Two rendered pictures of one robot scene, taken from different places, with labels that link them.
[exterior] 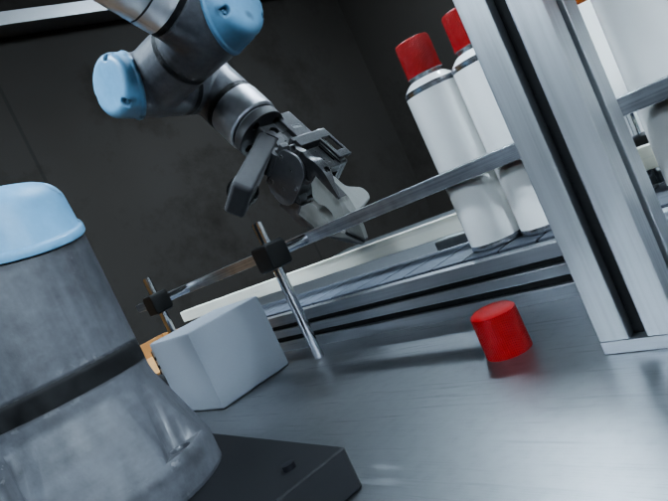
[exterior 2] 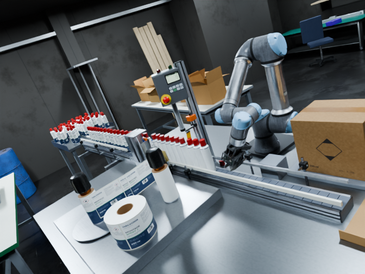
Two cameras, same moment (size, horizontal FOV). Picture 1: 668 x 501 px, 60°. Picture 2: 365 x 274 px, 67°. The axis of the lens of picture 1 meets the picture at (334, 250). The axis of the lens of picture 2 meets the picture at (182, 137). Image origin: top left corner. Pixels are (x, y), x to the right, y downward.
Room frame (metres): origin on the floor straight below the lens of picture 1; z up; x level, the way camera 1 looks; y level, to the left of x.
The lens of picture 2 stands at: (1.95, -0.02, 1.64)
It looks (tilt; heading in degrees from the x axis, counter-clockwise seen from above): 20 degrees down; 189
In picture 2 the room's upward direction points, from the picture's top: 20 degrees counter-clockwise
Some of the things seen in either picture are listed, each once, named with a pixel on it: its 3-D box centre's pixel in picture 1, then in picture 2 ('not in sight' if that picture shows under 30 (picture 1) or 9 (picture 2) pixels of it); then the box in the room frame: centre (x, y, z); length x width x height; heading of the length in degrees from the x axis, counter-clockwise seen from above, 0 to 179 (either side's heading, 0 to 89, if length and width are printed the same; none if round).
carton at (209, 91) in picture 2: not in sight; (206, 85); (-1.41, -0.05, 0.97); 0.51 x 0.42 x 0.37; 131
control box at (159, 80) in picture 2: not in sight; (170, 86); (0.32, -0.24, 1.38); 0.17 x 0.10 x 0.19; 98
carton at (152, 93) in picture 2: not in sight; (156, 89); (-2.43, -0.84, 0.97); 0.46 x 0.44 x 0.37; 41
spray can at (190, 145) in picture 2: not in sight; (194, 154); (0.47, -0.22, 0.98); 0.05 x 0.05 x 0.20
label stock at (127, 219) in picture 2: not in sight; (131, 221); (0.93, -0.54, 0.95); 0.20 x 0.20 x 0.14
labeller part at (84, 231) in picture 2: not in sight; (100, 220); (0.74, -0.79, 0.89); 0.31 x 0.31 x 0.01
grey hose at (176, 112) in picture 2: not in sight; (177, 116); (0.27, -0.27, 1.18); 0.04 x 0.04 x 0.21
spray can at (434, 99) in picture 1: (455, 142); (207, 155); (0.54, -0.15, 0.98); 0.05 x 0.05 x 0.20
